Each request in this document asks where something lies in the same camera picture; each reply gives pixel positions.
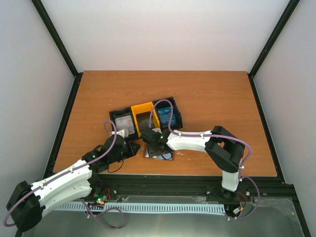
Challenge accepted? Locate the silver credit card stack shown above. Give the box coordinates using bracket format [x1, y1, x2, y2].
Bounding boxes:
[115, 115, 135, 135]

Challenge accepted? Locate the black frame post left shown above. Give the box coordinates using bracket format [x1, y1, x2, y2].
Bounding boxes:
[31, 0, 79, 77]

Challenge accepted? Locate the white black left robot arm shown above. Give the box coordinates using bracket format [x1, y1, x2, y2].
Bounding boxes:
[6, 133, 140, 232]

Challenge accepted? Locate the black bin left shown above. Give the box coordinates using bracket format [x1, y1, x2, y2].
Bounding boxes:
[109, 107, 139, 141]

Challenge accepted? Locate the brown leather card holder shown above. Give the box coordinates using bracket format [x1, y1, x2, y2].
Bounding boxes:
[144, 144, 174, 160]

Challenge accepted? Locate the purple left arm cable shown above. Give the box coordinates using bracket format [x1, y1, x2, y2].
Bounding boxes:
[2, 119, 118, 227]

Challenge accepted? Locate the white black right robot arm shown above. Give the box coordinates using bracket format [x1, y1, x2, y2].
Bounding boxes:
[140, 126, 246, 192]

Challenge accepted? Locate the blue credit card stack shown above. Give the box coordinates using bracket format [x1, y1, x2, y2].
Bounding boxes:
[158, 107, 177, 126]

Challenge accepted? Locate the black bin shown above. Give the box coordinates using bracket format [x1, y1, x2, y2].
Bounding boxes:
[109, 107, 139, 141]
[155, 97, 183, 130]

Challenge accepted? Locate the yellow bin middle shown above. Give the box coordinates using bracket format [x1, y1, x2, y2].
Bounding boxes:
[131, 102, 160, 135]

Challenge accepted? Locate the black bin right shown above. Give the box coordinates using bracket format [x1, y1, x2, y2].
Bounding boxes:
[155, 97, 183, 130]

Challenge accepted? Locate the black frame post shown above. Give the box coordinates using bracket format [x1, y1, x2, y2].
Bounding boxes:
[248, 0, 301, 78]
[31, 0, 79, 77]

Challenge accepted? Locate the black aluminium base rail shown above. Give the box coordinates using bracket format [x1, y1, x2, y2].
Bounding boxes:
[81, 174, 295, 203]

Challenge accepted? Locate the metal sheet front plate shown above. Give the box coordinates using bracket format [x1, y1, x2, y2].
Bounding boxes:
[23, 198, 304, 237]

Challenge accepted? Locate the dark credit card stack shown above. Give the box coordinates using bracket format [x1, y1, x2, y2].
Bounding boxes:
[136, 111, 155, 133]

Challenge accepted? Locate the black frame post right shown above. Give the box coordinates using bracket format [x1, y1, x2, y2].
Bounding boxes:
[248, 0, 301, 78]

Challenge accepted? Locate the light blue cable duct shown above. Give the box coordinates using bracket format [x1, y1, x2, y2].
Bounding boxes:
[55, 201, 225, 215]

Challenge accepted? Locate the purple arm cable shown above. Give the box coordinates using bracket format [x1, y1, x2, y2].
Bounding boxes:
[149, 98, 260, 220]
[2, 119, 118, 227]

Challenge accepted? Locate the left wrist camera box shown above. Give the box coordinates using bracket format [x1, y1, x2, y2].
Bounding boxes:
[110, 128, 129, 139]

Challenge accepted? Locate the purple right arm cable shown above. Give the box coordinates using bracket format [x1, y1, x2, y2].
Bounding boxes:
[149, 98, 260, 220]

